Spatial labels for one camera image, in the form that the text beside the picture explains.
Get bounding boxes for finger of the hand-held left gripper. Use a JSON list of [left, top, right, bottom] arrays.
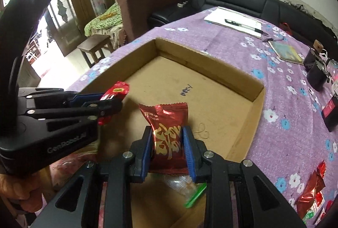
[[18, 87, 106, 107], [26, 98, 123, 125]]

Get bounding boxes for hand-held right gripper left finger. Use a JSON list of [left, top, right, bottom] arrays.
[[30, 126, 154, 228]]

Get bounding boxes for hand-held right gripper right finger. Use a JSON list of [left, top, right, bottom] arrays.
[[182, 126, 304, 228]]

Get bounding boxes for red twist candy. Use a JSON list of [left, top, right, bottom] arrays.
[[98, 81, 131, 125]]

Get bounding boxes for green white candy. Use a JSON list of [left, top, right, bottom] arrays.
[[148, 174, 208, 209]]

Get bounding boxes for pink snack packet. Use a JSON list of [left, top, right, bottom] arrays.
[[51, 154, 106, 191]]

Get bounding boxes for cardboard tray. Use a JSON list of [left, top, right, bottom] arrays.
[[79, 37, 265, 228]]

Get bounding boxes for crinkled dark red snack packet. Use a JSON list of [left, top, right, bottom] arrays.
[[296, 161, 326, 211]]

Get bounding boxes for green twist candy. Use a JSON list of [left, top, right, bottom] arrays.
[[302, 211, 315, 223]]

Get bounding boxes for red white snack packet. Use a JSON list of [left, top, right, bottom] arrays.
[[304, 191, 330, 220]]

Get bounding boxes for person's left hand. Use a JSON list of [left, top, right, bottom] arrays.
[[0, 172, 52, 214]]

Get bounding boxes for wooden stool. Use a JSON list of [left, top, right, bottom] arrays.
[[77, 35, 115, 68]]

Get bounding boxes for beige fringed cloth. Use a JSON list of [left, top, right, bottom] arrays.
[[107, 25, 127, 49]]

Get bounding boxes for green blanket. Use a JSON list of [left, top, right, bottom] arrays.
[[84, 3, 124, 36]]

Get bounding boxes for wooden glass door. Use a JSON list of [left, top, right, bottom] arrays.
[[0, 0, 114, 81]]

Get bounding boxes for purple floral tablecloth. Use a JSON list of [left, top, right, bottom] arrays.
[[65, 6, 338, 226]]

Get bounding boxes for brown armchair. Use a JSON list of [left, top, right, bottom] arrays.
[[115, 0, 193, 44]]

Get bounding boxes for black pen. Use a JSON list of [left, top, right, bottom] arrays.
[[225, 19, 270, 35]]

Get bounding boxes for green yellow booklet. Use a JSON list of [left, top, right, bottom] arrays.
[[268, 40, 304, 65]]

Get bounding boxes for white paper sheets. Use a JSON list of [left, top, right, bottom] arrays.
[[204, 7, 264, 39]]

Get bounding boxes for black cup red label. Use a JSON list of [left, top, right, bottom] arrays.
[[322, 93, 338, 132]]

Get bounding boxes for black devices at table edge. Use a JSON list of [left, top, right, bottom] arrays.
[[306, 59, 330, 90]]

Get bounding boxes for black cup wooden clip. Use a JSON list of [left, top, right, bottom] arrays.
[[304, 42, 324, 71]]

